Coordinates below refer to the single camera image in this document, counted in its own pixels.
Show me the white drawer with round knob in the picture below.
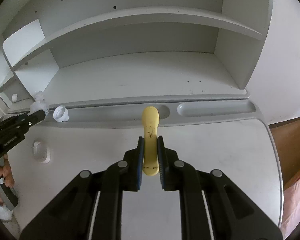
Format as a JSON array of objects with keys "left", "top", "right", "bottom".
[{"left": 0, "top": 87, "right": 26, "bottom": 108}]

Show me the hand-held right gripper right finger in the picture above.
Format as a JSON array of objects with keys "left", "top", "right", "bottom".
[{"left": 157, "top": 135, "right": 283, "bottom": 240}]

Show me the white desk cable grommet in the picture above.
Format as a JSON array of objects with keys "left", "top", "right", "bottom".
[{"left": 33, "top": 141, "right": 51, "bottom": 163}]

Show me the white plastic cup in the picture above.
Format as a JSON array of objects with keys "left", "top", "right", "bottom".
[{"left": 53, "top": 105, "right": 70, "bottom": 123}]

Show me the pink plastic bag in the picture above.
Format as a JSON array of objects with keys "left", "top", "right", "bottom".
[{"left": 281, "top": 162, "right": 300, "bottom": 238}]

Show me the white tissue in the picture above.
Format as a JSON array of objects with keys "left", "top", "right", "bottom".
[{"left": 30, "top": 91, "right": 49, "bottom": 114}]

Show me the yellow banana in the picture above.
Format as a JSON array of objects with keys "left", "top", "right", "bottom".
[{"left": 141, "top": 106, "right": 161, "bottom": 177}]

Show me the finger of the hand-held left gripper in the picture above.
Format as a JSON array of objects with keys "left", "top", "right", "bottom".
[{"left": 19, "top": 109, "right": 46, "bottom": 131}]

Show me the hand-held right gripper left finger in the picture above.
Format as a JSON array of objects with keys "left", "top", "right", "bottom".
[{"left": 19, "top": 136, "right": 144, "bottom": 240}]

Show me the white desk shelf unit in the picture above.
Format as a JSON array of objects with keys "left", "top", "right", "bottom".
[{"left": 0, "top": 0, "right": 276, "bottom": 114}]

